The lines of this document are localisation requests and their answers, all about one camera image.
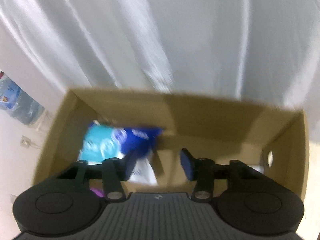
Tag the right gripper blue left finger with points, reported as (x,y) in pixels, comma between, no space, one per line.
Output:
(127,165)

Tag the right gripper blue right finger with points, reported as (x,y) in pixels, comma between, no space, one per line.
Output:
(189,164)

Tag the blue white wet wipes pack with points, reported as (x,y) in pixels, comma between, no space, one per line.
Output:
(104,142)

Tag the purple round air freshener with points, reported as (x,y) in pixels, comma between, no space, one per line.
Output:
(99,192)

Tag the small white carton box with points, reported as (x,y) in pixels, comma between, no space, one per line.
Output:
(258,168)

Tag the brown cardboard box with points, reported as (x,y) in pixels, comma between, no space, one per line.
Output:
(222,130)

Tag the white water dispenser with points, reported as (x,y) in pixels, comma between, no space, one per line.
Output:
(44,122)

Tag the blue water jug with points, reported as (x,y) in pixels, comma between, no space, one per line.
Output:
(17,103)

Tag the white curtain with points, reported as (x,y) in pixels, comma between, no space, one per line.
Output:
(259,50)

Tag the white wall socket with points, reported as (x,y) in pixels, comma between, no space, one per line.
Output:
(27,143)

